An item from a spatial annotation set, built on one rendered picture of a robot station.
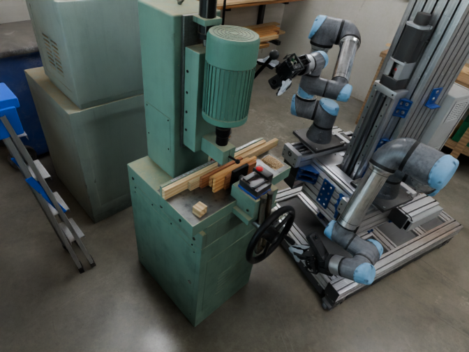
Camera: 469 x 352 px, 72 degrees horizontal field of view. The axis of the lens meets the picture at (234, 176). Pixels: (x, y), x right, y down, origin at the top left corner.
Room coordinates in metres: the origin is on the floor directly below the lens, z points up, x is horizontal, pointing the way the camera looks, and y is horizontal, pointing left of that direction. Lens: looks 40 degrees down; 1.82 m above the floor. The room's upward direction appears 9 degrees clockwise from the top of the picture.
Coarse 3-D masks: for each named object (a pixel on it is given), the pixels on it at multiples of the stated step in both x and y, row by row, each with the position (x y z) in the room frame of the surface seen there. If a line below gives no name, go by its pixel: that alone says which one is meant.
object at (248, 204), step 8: (232, 184) 0.98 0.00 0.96; (272, 184) 1.01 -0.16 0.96; (232, 192) 0.97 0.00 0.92; (240, 192) 0.94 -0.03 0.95; (240, 200) 0.94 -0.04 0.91; (248, 200) 0.91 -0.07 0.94; (256, 200) 0.90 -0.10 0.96; (272, 200) 0.98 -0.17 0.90; (248, 208) 0.91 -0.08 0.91; (256, 208) 0.90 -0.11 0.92
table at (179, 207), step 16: (256, 160) 1.24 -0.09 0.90; (192, 192) 0.96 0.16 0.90; (208, 192) 0.97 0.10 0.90; (224, 192) 0.99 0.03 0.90; (176, 208) 0.85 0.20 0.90; (192, 208) 0.87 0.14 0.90; (208, 208) 0.88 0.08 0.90; (224, 208) 0.90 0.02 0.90; (240, 208) 0.94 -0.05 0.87; (192, 224) 0.79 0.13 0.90; (208, 224) 0.84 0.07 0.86
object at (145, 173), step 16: (144, 160) 1.23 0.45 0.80; (208, 160) 1.31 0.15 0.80; (128, 176) 1.18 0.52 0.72; (144, 176) 1.12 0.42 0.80; (160, 176) 1.13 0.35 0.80; (144, 192) 1.09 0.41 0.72; (160, 208) 1.01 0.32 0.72; (176, 224) 0.93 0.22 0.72; (224, 224) 0.91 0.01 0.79; (192, 240) 0.86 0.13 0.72; (208, 240) 0.84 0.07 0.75
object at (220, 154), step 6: (204, 138) 1.11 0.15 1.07; (210, 138) 1.11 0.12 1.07; (204, 144) 1.10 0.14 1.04; (210, 144) 1.08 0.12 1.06; (228, 144) 1.09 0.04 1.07; (204, 150) 1.10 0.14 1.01; (210, 150) 1.08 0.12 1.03; (216, 150) 1.06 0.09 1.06; (222, 150) 1.04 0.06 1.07; (228, 150) 1.05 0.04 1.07; (234, 150) 1.08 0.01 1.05; (210, 156) 1.08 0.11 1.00; (216, 156) 1.06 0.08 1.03; (222, 156) 1.04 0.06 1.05; (222, 162) 1.03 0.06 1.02
